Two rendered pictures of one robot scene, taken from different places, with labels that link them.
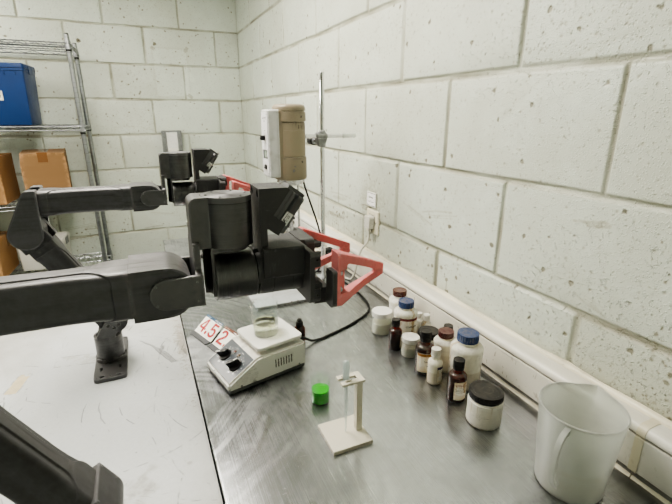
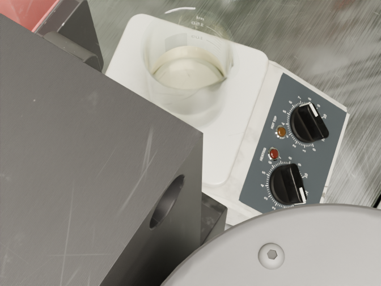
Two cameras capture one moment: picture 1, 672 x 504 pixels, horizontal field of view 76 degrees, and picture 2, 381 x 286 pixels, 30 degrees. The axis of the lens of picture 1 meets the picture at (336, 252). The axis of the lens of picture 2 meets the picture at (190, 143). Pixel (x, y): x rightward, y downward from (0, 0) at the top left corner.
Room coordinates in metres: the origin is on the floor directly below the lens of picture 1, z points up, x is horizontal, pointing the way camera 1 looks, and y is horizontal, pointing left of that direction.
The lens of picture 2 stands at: (1.05, 0.36, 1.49)
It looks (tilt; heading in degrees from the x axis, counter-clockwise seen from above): 69 degrees down; 237
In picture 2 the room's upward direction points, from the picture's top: straight up
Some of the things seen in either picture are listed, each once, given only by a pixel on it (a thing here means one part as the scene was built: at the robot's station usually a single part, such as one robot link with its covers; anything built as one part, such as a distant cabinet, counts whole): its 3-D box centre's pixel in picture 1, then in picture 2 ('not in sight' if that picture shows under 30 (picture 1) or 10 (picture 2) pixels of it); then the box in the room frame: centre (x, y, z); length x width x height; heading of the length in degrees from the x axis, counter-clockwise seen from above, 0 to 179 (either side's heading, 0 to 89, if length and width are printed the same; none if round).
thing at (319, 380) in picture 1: (320, 388); not in sight; (0.79, 0.03, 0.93); 0.04 x 0.04 x 0.06
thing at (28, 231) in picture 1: (90, 212); not in sight; (0.95, 0.55, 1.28); 0.30 x 0.09 x 0.12; 114
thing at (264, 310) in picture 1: (264, 318); (191, 76); (0.92, 0.17, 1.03); 0.07 x 0.06 x 0.08; 117
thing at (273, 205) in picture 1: (280, 224); not in sight; (0.51, 0.07, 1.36); 0.07 x 0.06 x 0.11; 24
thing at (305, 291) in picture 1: (282, 267); not in sight; (0.51, 0.07, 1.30); 0.10 x 0.07 x 0.07; 24
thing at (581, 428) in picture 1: (571, 448); not in sight; (0.56, -0.38, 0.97); 0.18 x 0.13 x 0.15; 134
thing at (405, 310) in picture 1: (405, 319); not in sight; (1.06, -0.19, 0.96); 0.06 x 0.06 x 0.11
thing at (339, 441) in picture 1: (344, 407); not in sight; (0.68, -0.02, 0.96); 0.08 x 0.08 x 0.13; 23
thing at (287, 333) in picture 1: (269, 333); (176, 97); (0.93, 0.16, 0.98); 0.12 x 0.12 x 0.01; 37
